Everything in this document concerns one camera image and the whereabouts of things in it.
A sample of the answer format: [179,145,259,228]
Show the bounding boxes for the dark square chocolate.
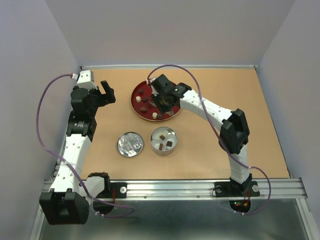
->
[166,141,173,147]

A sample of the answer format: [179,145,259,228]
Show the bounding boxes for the silver metal tongs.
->
[148,100,175,117]

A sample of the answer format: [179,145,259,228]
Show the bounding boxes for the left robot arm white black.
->
[39,81,116,225]

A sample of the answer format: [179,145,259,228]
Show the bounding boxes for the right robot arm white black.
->
[147,74,252,195]

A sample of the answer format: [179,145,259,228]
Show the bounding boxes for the white strawberry chocolate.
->
[152,112,158,119]

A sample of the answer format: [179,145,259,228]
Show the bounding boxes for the red round tray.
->
[130,81,180,122]

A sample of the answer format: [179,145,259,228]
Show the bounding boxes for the white paper cup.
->
[151,139,166,152]
[164,134,177,150]
[152,128,168,140]

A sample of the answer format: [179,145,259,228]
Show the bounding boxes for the round silver tin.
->
[150,126,178,157]

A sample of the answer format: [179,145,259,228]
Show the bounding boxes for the silver tin lid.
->
[116,131,144,158]

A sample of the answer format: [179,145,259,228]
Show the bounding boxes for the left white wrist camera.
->
[76,70,98,90]

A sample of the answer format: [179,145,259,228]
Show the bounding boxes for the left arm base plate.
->
[96,182,128,199]

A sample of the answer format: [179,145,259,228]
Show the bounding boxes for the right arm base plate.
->
[214,180,260,198]

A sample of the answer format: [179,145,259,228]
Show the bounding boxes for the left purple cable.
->
[36,73,136,219]

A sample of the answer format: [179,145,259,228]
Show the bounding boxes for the purple cable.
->
[147,64,272,216]
[36,73,136,219]

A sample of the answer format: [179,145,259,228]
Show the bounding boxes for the aluminium mounting rail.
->
[111,178,308,202]

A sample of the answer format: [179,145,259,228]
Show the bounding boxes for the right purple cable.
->
[147,64,272,216]

